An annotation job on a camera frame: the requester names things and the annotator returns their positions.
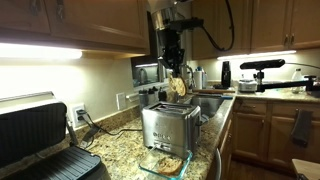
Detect wooden base cabinet with drawers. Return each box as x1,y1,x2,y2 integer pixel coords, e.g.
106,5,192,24
206,111,235,180

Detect stainless steel sink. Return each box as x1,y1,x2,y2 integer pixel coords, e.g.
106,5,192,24
185,94,235,118

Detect grey tumbler black lid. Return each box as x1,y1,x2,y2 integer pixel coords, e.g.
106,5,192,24
138,88,150,110

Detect white wall outlet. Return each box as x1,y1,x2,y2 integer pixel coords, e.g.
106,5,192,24
70,102,89,130

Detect black stereo camera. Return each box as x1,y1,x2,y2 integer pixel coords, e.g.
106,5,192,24
239,58,287,71

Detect wooden upper cabinet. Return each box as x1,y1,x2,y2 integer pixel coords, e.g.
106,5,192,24
0,0,152,58

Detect narrow under-cabinet light strip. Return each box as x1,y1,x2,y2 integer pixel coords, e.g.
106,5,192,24
216,49,298,61

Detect wooden corner upper cabinets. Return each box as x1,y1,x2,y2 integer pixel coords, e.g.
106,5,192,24
191,0,320,61

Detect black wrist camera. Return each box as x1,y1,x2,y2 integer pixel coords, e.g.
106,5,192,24
165,17,205,34

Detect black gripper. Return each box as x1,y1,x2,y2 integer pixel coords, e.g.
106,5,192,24
157,30,187,82

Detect white jug blue cap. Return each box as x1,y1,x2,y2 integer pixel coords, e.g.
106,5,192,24
193,66,209,91

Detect black silver panini grill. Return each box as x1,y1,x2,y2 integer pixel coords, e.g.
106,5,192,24
0,91,111,180

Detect black power cord with plug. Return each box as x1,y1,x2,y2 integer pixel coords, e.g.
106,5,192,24
75,108,145,137

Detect dark metal cabinet handle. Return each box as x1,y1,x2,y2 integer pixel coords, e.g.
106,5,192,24
55,0,66,22
29,0,41,16

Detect bright under-cabinet light strip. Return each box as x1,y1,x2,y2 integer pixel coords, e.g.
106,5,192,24
0,42,84,61

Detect clear glass baking dish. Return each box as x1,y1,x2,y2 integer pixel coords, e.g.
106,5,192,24
137,146,195,180

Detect white light switch plate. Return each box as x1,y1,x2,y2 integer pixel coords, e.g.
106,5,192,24
115,91,127,111

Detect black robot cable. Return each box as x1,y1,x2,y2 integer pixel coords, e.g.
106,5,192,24
179,0,236,53

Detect light wooden tabletop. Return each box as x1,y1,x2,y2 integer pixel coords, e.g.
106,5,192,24
291,158,320,180

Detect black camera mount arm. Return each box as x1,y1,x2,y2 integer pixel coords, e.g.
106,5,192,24
254,68,320,94

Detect clear bottle white cap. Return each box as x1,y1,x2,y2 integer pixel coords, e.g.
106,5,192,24
291,67,305,95

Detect brown wooden board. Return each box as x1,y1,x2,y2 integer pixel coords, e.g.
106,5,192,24
192,86,237,95

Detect brown bread slice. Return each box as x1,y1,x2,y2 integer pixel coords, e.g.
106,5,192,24
156,155,184,177
167,74,188,98

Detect blue sponge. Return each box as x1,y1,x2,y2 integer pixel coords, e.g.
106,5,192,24
218,94,235,101

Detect small black bottle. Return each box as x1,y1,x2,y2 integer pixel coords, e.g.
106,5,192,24
157,86,169,102

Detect stainless steel two-slot toaster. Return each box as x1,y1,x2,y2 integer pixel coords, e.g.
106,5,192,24
140,101,203,160

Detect dark grey hanging towel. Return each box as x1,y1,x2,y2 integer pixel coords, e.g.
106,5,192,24
290,108,314,148

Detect silver appliance handle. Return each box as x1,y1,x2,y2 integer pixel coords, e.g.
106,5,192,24
211,148,224,180

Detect wooden base cabinets with doors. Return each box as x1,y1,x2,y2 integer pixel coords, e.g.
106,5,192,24
231,98,320,172

